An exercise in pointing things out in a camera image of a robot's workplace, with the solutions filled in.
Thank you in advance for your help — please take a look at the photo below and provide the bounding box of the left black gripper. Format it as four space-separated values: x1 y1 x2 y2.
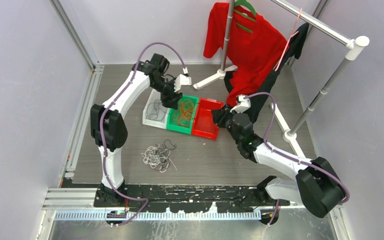
150 76 182 109

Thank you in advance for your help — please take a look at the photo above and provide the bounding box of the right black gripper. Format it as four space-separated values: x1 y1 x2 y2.
211 103 242 145

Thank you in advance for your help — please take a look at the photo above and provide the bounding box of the orange cable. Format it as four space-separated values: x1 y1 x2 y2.
171 107 186 128
177 97 197 128

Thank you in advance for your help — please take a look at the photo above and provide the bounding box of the white thin cable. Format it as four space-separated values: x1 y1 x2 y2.
140 144 177 174

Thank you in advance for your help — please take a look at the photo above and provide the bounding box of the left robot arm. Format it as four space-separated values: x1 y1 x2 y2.
90 53 183 207

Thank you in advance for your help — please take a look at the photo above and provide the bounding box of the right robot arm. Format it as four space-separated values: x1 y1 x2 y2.
211 105 350 218

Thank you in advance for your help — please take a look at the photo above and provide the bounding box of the white plastic bin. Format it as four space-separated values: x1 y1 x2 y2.
142 89 171 130

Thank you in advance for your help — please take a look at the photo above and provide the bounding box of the green plastic bin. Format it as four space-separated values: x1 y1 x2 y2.
166 95 200 135

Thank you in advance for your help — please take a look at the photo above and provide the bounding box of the red plastic bin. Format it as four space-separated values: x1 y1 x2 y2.
191 98 224 140

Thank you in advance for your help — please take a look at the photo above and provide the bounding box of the red t-shirt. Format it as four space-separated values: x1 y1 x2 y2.
203 2 287 106

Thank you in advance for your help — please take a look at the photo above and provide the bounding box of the black t-shirt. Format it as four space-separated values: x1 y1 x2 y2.
224 23 310 107

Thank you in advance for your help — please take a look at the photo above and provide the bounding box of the pink clothes hanger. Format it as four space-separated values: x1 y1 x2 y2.
274 8 303 71

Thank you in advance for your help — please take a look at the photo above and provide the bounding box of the green clothes hanger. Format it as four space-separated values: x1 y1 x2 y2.
233 0 257 23

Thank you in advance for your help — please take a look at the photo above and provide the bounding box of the metal clothes rack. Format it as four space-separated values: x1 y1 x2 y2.
192 0 370 158

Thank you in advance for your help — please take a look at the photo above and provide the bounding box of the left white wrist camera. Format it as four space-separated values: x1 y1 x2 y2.
173 74 192 93

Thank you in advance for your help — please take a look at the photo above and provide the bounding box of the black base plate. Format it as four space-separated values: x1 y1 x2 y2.
93 184 276 214

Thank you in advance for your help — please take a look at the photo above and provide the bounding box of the aluminium frame rail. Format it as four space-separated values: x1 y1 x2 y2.
42 185 344 222

